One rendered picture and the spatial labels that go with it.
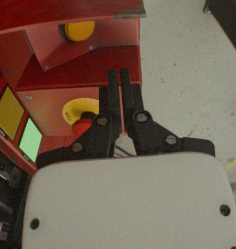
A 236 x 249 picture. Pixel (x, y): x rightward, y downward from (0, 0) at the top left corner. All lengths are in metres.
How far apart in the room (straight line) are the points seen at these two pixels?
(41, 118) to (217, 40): 1.04
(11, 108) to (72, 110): 0.08
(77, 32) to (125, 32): 0.06
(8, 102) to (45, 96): 0.04
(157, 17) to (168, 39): 0.14
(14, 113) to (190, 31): 0.99
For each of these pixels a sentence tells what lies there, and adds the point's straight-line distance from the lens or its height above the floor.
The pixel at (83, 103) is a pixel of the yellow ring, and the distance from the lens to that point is 0.25.
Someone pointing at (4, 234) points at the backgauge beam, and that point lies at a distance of 1.25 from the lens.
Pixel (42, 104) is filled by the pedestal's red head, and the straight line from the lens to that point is 0.27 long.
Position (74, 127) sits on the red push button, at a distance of 0.24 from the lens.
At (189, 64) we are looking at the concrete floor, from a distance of 1.24.
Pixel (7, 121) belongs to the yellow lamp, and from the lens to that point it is 0.24.
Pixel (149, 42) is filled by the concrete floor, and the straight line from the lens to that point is 1.11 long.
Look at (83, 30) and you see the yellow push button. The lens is 0.25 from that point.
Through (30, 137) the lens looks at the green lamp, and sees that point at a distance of 0.29.
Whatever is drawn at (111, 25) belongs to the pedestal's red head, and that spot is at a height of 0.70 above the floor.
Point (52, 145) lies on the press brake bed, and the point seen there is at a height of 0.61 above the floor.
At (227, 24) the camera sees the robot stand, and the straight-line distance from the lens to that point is 0.85.
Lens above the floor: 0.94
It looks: 35 degrees down
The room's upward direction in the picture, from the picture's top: 177 degrees counter-clockwise
